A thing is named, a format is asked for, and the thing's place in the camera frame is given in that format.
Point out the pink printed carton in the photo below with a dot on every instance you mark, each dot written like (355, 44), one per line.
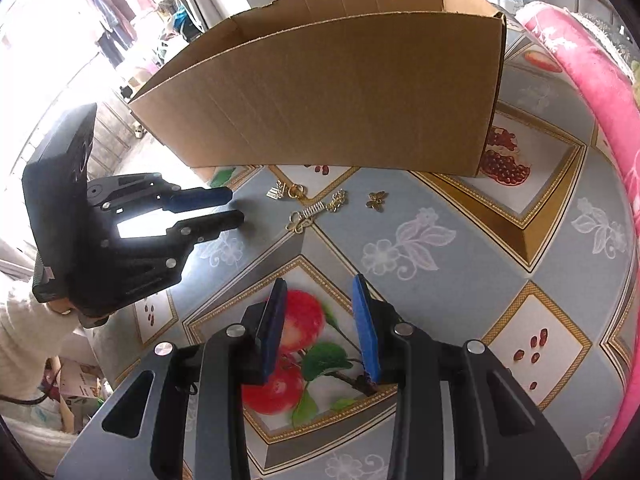
(80, 382)

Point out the brown cardboard box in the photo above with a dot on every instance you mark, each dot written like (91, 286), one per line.
(325, 100)

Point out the white sack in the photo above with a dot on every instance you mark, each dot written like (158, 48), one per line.
(35, 435)

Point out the gold butterfly charm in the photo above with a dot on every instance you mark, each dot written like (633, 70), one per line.
(376, 201)

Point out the pile of bags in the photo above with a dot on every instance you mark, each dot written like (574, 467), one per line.
(175, 25)

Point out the hanging clothes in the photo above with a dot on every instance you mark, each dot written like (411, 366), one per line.
(120, 10)

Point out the person's left forearm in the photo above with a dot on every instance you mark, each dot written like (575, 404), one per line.
(30, 340)

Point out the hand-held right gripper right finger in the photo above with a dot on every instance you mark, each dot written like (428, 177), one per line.
(365, 330)

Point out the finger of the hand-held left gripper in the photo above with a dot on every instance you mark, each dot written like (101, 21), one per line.
(210, 225)
(200, 197)

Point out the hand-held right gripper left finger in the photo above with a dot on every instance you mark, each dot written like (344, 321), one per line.
(272, 330)

